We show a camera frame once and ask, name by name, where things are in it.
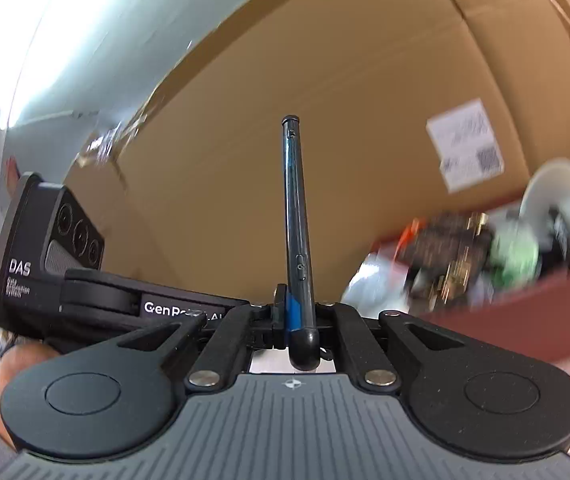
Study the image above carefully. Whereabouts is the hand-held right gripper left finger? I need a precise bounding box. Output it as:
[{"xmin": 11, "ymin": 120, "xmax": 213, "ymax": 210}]
[{"xmin": 115, "ymin": 284, "xmax": 306, "ymax": 392}]

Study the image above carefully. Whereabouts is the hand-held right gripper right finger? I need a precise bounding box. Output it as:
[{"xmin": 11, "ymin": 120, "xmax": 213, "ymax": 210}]
[{"xmin": 314, "ymin": 300, "xmax": 466, "ymax": 392}]

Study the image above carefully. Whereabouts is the black marker pen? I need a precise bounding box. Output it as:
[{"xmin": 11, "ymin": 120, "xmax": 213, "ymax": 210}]
[{"xmin": 281, "ymin": 115, "xmax": 322, "ymax": 373}]

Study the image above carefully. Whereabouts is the red container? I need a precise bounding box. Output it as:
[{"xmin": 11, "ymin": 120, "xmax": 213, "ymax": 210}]
[{"xmin": 370, "ymin": 195, "xmax": 570, "ymax": 364}]

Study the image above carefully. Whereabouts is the person's left hand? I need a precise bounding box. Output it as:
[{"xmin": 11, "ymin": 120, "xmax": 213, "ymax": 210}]
[{"xmin": 0, "ymin": 342, "xmax": 63, "ymax": 450}]

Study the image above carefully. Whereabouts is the crumpled clear plastic bag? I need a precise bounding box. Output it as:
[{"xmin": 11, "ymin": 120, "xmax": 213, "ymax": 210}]
[{"xmin": 342, "ymin": 252, "xmax": 416, "ymax": 317}]

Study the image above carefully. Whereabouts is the green round item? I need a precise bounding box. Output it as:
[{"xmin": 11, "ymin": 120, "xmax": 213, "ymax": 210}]
[{"xmin": 487, "ymin": 222, "xmax": 542, "ymax": 289}]

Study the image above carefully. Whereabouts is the cardboard box with white label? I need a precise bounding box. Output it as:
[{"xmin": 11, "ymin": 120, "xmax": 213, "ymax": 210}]
[{"xmin": 65, "ymin": 0, "xmax": 570, "ymax": 311}]

